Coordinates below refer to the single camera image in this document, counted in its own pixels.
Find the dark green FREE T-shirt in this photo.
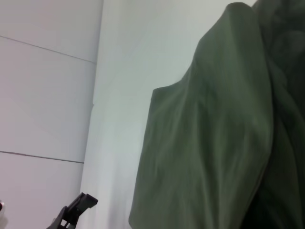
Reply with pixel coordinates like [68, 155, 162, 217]
[128, 0, 305, 229]

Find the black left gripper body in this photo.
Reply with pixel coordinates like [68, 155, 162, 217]
[46, 206, 81, 229]

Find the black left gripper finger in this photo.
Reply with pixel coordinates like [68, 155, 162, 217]
[69, 192, 99, 214]

